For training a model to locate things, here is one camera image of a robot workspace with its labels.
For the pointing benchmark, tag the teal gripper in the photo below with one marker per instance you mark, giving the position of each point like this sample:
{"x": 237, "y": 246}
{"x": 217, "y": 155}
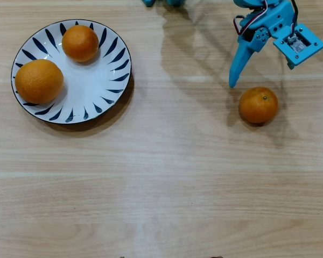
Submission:
{"x": 241, "y": 58}

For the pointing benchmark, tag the small orange fruit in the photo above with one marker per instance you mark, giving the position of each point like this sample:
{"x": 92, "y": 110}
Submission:
{"x": 258, "y": 105}
{"x": 80, "y": 43}

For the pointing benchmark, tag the large orange fruit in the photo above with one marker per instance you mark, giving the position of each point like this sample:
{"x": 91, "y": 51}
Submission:
{"x": 39, "y": 82}

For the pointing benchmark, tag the teal robot base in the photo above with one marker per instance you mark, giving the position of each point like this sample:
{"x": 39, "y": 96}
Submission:
{"x": 148, "y": 2}

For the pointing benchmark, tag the white plate with blue strokes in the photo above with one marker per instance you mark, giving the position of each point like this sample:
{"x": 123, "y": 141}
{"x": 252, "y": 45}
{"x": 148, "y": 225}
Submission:
{"x": 97, "y": 80}

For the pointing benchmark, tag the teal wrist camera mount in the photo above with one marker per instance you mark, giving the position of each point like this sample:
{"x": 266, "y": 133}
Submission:
{"x": 298, "y": 47}

